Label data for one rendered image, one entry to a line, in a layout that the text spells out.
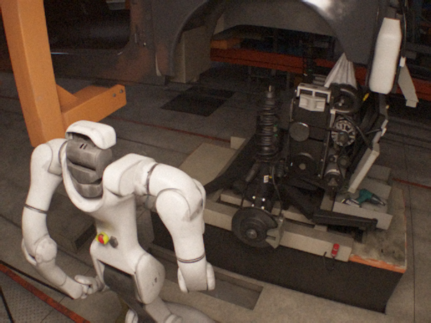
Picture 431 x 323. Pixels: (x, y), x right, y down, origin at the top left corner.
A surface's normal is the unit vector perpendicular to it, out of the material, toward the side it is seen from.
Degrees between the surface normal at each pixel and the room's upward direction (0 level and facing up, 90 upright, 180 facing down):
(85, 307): 0
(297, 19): 90
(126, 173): 90
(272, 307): 0
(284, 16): 90
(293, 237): 90
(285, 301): 0
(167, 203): 70
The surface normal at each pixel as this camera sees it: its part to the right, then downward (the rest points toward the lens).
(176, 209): -0.27, 0.25
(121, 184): 0.91, 0.22
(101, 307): 0.00, -0.85
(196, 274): 0.25, 0.52
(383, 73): -0.40, 0.61
